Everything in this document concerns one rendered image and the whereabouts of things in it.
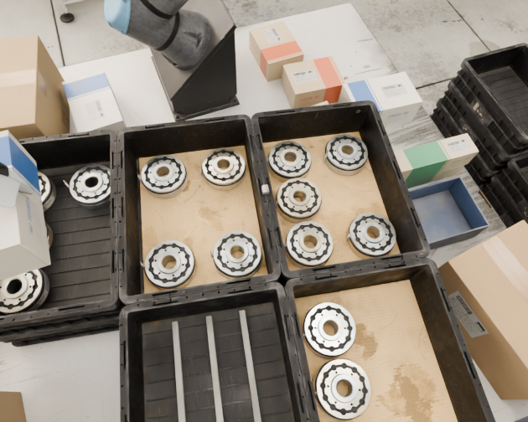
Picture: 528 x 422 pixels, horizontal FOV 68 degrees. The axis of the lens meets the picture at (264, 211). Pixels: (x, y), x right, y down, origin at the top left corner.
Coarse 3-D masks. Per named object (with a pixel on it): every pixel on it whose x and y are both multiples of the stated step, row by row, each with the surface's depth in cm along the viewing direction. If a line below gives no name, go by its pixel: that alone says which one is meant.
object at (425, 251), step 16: (272, 112) 90; (288, 112) 90; (304, 112) 91; (256, 128) 88; (384, 128) 89; (256, 144) 86; (384, 144) 88; (400, 176) 84; (272, 192) 81; (272, 208) 79; (272, 224) 78; (416, 224) 79; (384, 256) 76; (416, 256) 77; (288, 272) 74; (304, 272) 74; (320, 272) 74
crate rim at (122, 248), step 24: (192, 120) 89; (216, 120) 89; (240, 120) 89; (120, 144) 85; (120, 168) 82; (120, 192) 80; (120, 216) 78; (264, 216) 79; (120, 240) 75; (120, 264) 73; (120, 288) 71; (192, 288) 72; (216, 288) 72
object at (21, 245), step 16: (0, 144) 59; (16, 144) 62; (0, 160) 58; (16, 160) 60; (32, 160) 67; (32, 176) 64; (0, 208) 54; (16, 208) 54; (32, 208) 60; (0, 224) 53; (16, 224) 53; (32, 224) 58; (0, 240) 52; (16, 240) 52; (32, 240) 56; (0, 256) 53; (16, 256) 55; (32, 256) 56; (48, 256) 60; (0, 272) 57; (16, 272) 59
